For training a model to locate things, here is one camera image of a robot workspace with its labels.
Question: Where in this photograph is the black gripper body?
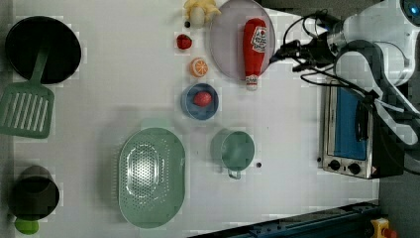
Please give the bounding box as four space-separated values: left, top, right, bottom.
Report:
269 33 335 71

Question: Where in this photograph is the green toy fruit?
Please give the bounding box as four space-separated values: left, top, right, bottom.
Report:
15 218 40 235

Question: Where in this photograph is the green perforated colander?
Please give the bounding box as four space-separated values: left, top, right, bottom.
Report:
118 128 185 229

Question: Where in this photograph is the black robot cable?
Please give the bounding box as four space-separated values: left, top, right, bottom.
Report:
282 12 420 177

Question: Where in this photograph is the red toy tomato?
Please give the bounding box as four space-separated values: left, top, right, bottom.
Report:
193 91 212 107

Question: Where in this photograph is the green slotted spatula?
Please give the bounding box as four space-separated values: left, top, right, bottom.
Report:
0 49 54 139

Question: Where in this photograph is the yellow plush banana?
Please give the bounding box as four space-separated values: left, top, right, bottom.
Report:
183 0 221 28

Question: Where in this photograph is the yellow emergency stop button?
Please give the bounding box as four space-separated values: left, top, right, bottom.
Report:
370 218 398 238

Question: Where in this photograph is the red toy strawberry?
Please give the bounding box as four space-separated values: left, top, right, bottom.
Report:
176 34 192 51

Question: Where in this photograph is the blue metal frame rail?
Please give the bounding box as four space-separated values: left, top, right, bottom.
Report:
188 202 382 238

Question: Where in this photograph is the orange slice toy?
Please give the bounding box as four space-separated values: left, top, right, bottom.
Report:
189 58 208 78

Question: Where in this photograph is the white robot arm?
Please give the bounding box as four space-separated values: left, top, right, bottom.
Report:
269 0 419 150

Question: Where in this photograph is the red plush ketchup bottle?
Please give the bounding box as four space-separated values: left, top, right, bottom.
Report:
243 18 266 91

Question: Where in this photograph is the blue bowl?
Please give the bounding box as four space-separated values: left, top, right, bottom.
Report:
180 83 219 120

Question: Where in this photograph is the green metal cup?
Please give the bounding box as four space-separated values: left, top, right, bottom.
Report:
210 129 256 179

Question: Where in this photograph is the black frying pan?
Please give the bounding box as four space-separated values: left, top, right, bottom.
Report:
5 16 82 84

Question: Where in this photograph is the grey round plate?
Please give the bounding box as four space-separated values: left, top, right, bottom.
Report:
209 0 276 80

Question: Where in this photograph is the dark grey cup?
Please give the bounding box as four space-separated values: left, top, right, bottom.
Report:
8 166 60 221

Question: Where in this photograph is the silver toaster oven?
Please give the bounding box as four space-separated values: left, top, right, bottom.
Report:
321 87 404 179

